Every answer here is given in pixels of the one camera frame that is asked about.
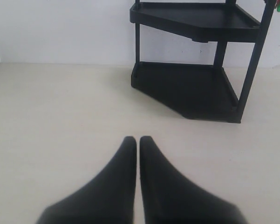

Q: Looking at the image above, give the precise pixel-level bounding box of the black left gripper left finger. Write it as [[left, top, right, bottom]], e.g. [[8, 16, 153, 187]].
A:
[[37, 136, 137, 224]]

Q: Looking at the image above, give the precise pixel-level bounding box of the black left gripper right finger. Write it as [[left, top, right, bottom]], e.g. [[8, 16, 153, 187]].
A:
[[139, 136, 247, 224]]

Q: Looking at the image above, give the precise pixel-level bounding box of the black two-tier corner shelf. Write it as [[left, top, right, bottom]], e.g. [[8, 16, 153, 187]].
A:
[[130, 0, 276, 123]]

